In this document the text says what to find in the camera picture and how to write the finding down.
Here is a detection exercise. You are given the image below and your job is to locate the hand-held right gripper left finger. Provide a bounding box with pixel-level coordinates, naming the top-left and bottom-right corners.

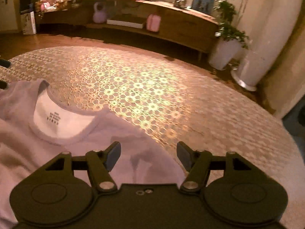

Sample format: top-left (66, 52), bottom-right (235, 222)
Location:
top-left (35, 141), bottom-right (121, 194)

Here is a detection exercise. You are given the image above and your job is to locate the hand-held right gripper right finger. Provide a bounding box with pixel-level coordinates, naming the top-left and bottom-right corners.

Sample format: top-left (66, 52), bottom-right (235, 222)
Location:
top-left (177, 141), bottom-right (264, 194)

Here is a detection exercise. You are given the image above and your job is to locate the lavender shirt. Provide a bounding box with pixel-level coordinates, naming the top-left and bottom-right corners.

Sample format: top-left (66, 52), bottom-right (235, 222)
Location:
top-left (0, 79), bottom-right (187, 229)

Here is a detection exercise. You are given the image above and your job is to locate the large printed cardboard box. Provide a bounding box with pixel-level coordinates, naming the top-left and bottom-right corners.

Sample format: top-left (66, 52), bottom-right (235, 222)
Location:
top-left (18, 0), bottom-right (38, 35)

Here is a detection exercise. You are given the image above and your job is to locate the leafy plant white pot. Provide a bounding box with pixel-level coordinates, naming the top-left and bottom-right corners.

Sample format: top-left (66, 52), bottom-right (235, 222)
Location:
top-left (208, 0), bottom-right (267, 71)

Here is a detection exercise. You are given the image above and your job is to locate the white flat box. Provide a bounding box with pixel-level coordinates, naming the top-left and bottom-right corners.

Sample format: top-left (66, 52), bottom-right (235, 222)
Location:
top-left (106, 14), bottom-right (146, 29)

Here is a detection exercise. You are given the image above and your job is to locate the long wooden sideboard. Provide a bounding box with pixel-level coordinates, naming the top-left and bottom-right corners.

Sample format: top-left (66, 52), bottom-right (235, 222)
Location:
top-left (36, 0), bottom-right (220, 53)

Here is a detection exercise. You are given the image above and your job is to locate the pink canister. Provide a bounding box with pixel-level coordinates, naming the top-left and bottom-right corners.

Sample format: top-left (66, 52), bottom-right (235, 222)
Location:
top-left (146, 14), bottom-right (161, 32)

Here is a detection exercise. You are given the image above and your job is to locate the white cylindrical floor appliance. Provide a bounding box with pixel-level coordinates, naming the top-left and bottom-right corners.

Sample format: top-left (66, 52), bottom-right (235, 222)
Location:
top-left (231, 0), bottom-right (303, 91)

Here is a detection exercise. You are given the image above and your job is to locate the blue printed bag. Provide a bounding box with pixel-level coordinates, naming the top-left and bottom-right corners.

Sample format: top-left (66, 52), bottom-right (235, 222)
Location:
top-left (192, 0), bottom-right (215, 15)

